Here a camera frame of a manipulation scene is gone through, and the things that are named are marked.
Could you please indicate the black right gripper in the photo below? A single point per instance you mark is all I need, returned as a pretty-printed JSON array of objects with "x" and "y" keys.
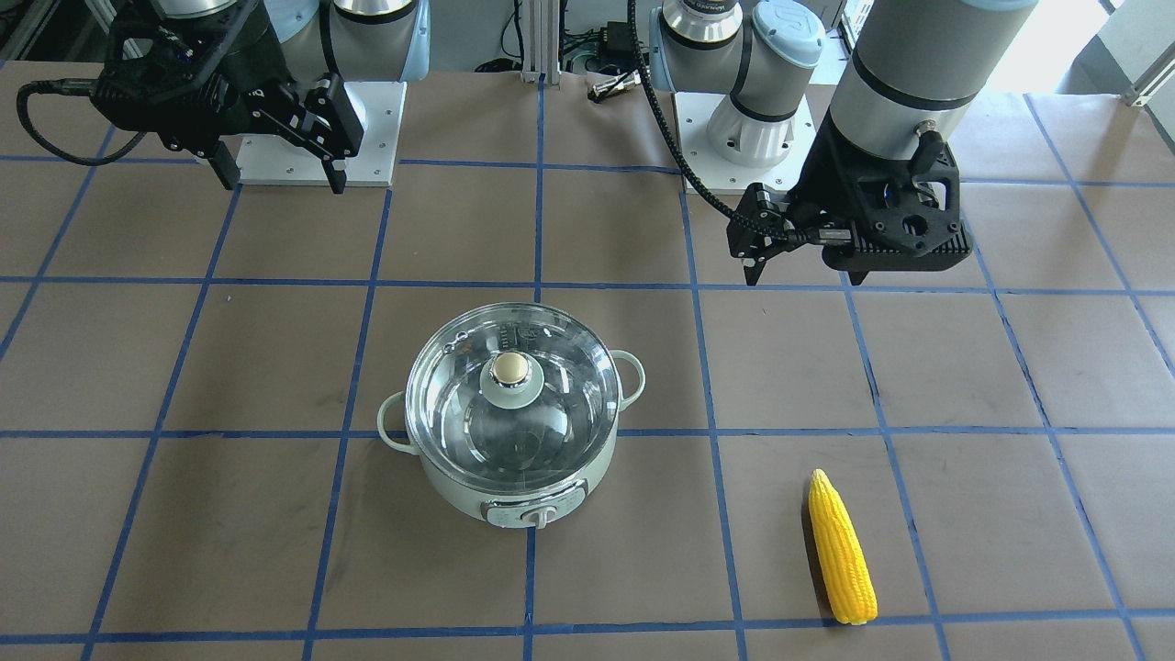
[{"x": 240, "y": 66}]

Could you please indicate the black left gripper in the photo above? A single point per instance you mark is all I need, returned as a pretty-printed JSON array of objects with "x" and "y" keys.
[{"x": 820, "y": 176}]

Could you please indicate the glass pot lid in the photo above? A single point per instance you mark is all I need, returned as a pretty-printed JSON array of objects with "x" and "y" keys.
[{"x": 512, "y": 397}]

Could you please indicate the yellow corn cob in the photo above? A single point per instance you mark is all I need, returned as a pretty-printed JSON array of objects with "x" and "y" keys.
[{"x": 845, "y": 575}]

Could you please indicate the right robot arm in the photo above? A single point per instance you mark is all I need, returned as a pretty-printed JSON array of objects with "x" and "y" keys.
[{"x": 358, "y": 40}]

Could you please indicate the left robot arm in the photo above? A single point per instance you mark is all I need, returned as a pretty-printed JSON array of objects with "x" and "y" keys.
[{"x": 916, "y": 66}]

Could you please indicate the pale green electric pot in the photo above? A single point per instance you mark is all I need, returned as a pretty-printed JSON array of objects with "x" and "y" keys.
[{"x": 511, "y": 510}]

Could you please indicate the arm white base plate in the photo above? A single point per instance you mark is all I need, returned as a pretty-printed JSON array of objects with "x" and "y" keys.
[
  {"x": 729, "y": 151},
  {"x": 347, "y": 136}
]

